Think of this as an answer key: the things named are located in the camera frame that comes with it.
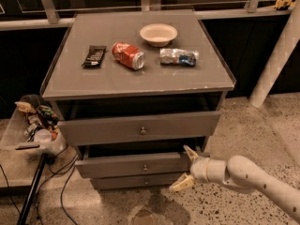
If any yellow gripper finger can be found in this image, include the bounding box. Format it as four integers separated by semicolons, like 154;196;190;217
184;145;199;162
169;173;195;192

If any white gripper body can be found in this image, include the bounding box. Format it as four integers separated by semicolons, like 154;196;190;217
190;157;209;183

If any grey drawer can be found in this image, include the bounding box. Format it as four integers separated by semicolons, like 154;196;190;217
58;111;220;146
75;143;191;178
90;172;182;190

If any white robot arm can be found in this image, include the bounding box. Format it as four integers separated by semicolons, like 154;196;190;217
169;145;300;223

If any grey top drawer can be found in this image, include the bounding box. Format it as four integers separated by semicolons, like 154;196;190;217
58;111;220;146

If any grey bottom drawer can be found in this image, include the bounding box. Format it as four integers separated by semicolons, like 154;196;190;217
90;172;182;190

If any grey drawer cabinet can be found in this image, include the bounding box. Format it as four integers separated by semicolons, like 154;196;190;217
39;9;236;192

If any crumpled silver blue bag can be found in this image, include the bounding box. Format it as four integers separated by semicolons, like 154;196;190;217
159;49;199;67

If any red soda can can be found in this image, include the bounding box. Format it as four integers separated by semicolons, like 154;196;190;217
112;42;144;70

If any white paper bowl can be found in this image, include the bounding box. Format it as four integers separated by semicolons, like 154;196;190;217
140;23;177;48

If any black snack bar wrapper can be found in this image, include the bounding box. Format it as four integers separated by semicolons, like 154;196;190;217
82;45;106;68

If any black pole stand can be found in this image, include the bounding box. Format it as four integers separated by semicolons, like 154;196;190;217
16;154;48;225

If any metal window railing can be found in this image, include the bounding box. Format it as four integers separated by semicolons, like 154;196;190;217
0;0;300;32

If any clear plastic trash bin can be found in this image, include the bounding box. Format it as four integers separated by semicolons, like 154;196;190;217
0;95;67;158

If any yellow clamp on railing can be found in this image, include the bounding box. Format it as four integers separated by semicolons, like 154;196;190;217
275;0;296;10

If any black floor cable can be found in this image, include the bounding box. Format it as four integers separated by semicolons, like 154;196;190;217
33;145;81;225

